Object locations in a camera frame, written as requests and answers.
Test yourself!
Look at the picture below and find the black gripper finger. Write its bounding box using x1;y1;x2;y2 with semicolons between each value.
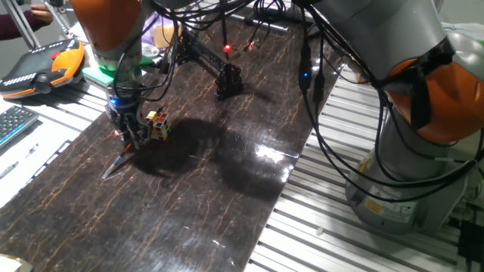
112;113;133;149
132;112;153;150

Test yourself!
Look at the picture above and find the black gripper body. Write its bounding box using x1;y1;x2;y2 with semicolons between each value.
104;85;147;128

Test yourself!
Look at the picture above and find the forearm in dark red sleeve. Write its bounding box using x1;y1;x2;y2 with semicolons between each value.
0;10;40;41

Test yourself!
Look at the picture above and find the silver pen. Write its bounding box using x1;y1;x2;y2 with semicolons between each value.
0;143;39;179

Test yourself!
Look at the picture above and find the person's bare hand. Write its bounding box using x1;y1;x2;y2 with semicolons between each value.
29;4;54;24

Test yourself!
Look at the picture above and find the white rubik's cube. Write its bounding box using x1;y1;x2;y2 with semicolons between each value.
145;110;173;142

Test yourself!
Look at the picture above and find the crumpled clear plastic bag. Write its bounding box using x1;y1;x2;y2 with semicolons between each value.
141;41;162;58

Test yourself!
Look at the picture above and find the purple plastic bag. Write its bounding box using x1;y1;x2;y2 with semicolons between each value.
141;11;183;50

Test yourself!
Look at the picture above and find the yellow foam block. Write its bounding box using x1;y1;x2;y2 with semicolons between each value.
153;20;181;49

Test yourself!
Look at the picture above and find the black and orange teach pendant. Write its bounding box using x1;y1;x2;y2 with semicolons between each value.
0;39;86;100

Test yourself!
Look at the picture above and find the white paper sheet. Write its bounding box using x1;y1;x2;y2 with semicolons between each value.
0;120;73;209

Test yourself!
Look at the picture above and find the dark computer keyboard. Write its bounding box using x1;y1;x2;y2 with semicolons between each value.
0;105;39;149

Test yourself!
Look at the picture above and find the silver tripod leg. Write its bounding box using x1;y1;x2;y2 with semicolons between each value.
42;0;75;39
2;0;41;50

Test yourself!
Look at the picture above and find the thin black pole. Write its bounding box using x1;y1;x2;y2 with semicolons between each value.
219;0;231;68

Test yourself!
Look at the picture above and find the beige object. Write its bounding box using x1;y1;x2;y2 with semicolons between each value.
0;253;34;272

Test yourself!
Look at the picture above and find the green mount plate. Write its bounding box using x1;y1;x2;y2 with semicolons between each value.
82;55;153;87

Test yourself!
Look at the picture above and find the black cable with blue light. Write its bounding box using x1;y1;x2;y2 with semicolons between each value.
297;0;478;203

